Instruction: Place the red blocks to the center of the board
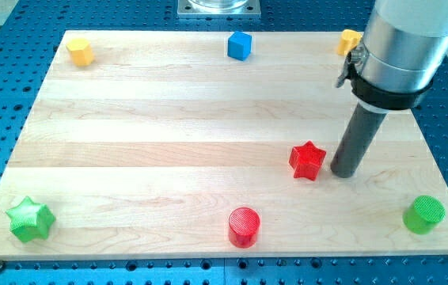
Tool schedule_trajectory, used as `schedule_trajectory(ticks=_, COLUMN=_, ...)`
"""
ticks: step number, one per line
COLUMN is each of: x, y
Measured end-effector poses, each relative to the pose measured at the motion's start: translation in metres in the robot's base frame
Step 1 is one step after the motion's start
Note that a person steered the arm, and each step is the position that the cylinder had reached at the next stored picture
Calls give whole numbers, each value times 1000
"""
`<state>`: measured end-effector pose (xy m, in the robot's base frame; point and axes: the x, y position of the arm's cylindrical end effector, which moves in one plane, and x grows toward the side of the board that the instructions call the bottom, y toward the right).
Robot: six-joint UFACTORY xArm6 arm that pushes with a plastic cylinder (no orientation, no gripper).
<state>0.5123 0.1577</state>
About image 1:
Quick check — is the red star block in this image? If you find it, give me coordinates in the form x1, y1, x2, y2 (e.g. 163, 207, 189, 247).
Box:
289, 141, 327, 181

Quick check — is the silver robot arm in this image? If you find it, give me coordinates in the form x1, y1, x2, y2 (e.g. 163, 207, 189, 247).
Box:
336, 0, 448, 115

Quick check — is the yellow block behind arm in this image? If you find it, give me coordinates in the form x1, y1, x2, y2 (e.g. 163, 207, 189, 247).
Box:
336, 29, 363, 56

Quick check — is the wooden board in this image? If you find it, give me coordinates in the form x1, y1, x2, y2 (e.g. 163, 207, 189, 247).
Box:
0, 30, 448, 260

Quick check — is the red cylinder block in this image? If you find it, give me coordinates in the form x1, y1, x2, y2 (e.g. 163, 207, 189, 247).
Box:
228, 207, 260, 249

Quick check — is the blue cube block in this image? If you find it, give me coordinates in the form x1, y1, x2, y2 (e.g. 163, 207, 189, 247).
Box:
227, 31, 252, 61

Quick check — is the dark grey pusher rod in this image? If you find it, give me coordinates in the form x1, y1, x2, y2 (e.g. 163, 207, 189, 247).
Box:
330, 104, 387, 178

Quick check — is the yellow hexagon block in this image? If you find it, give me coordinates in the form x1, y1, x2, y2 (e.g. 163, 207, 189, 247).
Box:
66, 38, 94, 67

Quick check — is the green star block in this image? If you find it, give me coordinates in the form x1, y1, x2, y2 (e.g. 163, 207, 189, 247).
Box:
6, 196, 56, 243

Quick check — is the green cylinder block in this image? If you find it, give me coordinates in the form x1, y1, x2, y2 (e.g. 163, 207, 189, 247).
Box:
402, 195, 446, 234

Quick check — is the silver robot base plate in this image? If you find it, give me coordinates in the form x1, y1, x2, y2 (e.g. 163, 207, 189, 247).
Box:
177, 0, 261, 18

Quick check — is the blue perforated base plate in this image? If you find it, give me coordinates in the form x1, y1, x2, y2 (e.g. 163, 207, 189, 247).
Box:
0, 1, 448, 284

